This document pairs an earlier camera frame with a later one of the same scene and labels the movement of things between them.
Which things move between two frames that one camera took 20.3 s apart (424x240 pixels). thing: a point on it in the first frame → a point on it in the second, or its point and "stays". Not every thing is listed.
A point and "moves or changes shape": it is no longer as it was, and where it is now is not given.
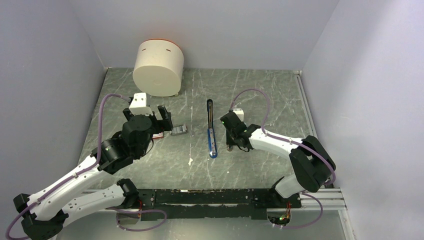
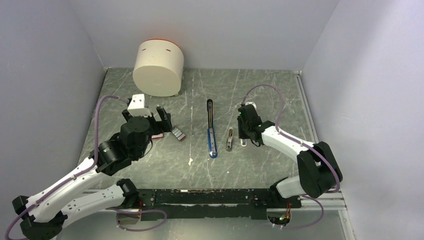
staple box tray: (181, 128) moves or changes shape
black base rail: (166, 204) stays
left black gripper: (161, 125) stays
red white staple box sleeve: (159, 135) stays
